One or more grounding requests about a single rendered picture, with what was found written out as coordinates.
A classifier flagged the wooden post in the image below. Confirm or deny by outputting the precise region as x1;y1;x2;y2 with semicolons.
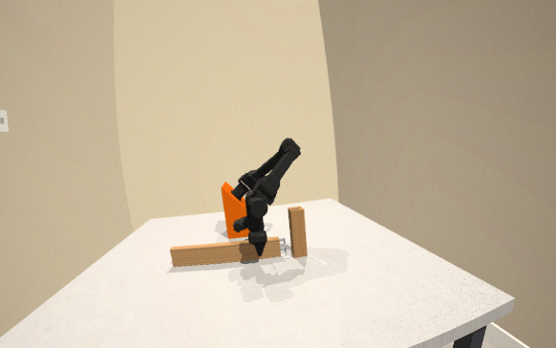
288;207;308;258

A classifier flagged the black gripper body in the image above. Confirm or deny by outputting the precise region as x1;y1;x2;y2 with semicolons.
246;211;267;243

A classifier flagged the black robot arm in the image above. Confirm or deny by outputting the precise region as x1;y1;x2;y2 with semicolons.
230;138;301;232

